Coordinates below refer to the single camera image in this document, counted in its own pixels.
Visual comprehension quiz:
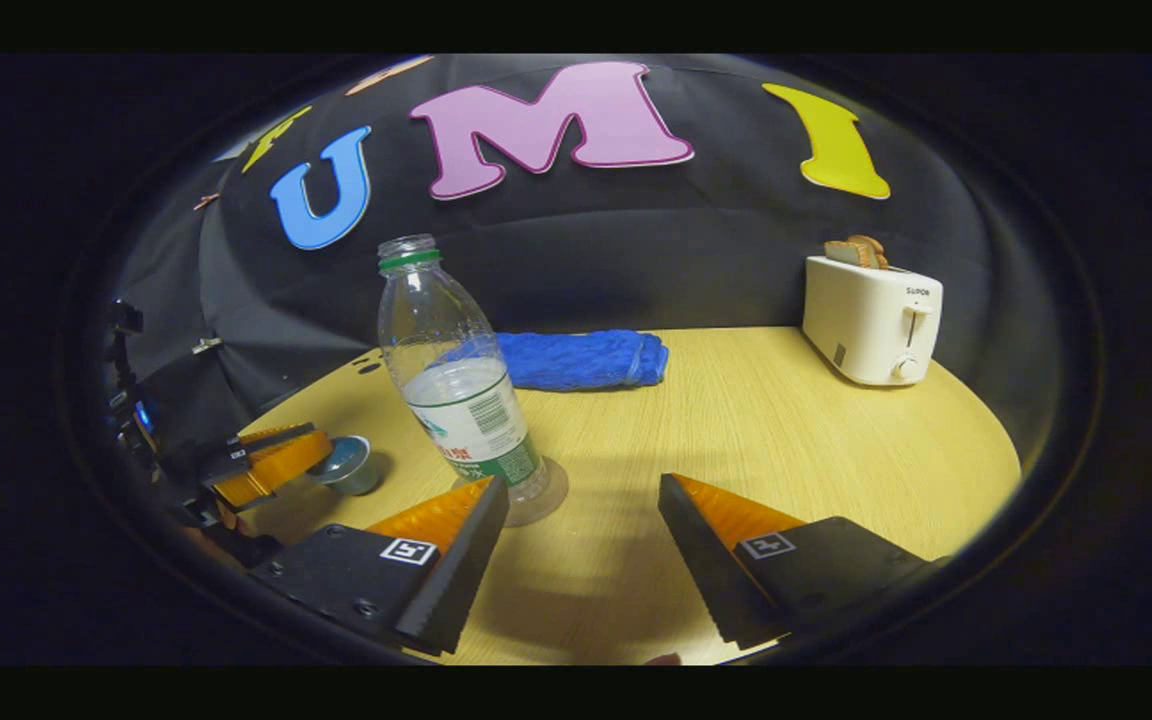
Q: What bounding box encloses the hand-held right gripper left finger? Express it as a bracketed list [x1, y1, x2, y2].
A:
[248, 474, 512, 658]

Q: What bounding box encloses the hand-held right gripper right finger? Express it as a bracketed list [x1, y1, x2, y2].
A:
[658, 472, 952, 649]

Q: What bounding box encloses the round brown coaster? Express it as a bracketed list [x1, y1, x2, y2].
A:
[451, 455, 570, 528]

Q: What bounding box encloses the clear plastic water bottle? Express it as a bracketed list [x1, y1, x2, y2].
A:
[377, 234, 552, 506]

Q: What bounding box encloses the blue folded towel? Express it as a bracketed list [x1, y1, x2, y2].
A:
[456, 330, 670, 392]

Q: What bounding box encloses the white toaster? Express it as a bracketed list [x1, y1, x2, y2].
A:
[802, 255, 944, 387]

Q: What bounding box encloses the black backdrop cloth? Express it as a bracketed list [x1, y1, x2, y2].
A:
[116, 55, 1067, 471]

